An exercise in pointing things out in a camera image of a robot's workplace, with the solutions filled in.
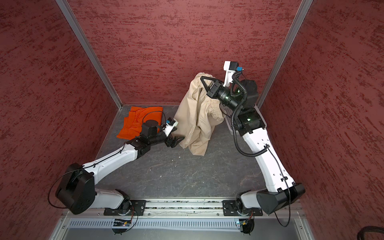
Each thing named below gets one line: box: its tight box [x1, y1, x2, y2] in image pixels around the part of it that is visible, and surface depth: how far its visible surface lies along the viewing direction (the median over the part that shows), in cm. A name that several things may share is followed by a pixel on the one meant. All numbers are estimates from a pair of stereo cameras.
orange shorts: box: [116, 106, 163, 141], surface depth 111 cm
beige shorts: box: [173, 72, 226, 157], surface depth 67 cm
